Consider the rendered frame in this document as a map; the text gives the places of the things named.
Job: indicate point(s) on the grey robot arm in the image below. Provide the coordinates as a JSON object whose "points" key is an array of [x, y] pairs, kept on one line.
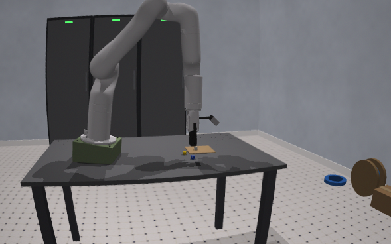
{"points": [[102, 65]]}

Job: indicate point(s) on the tan square mat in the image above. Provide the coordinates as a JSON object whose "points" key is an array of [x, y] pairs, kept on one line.
{"points": [[200, 149]]}

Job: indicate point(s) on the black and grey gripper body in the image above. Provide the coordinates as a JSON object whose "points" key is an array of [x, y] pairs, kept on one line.
{"points": [[192, 117]]}

